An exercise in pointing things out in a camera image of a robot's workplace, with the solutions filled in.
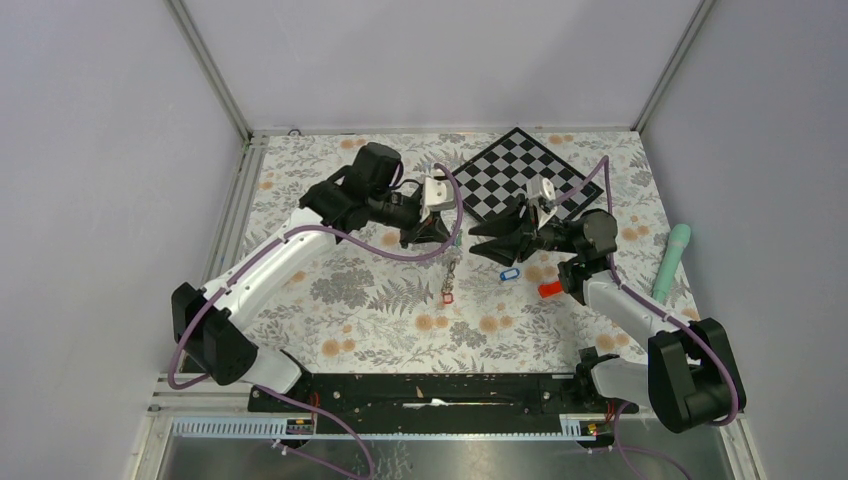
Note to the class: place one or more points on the mint green cylinder handle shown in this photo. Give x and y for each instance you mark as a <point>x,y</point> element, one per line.
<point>677,241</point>

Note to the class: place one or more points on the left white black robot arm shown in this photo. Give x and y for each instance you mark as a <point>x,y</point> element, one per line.
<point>210,322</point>

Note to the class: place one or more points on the large grey metal keyring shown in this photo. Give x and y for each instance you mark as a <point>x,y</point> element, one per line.
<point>454,254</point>

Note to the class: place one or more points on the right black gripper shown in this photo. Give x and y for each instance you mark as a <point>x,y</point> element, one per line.
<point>507,250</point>

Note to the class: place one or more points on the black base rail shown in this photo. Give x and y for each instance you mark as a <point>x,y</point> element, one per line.
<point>383,399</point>

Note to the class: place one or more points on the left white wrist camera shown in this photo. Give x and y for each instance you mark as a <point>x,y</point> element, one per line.
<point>436,196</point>

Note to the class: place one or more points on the blue key tag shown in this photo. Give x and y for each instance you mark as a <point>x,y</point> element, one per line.
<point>510,274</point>

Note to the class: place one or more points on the white slotted cable duct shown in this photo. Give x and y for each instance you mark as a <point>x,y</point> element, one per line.
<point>557,427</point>

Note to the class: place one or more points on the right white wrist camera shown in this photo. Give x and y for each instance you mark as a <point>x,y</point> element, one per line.
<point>541,198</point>

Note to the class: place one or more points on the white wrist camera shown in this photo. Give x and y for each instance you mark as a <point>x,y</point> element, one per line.
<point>541,198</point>
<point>436,196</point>

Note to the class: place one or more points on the floral table mat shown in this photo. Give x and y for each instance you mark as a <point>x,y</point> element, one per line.
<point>352,311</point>

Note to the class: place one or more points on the black white checkerboard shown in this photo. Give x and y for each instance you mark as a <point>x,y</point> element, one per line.
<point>503,169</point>

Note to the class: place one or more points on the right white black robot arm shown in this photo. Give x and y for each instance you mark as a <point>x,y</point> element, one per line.
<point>690,377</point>

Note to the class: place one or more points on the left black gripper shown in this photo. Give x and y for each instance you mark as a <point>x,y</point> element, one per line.
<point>433,230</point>

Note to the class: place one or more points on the red plastic block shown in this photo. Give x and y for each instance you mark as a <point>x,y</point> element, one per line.
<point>550,289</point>

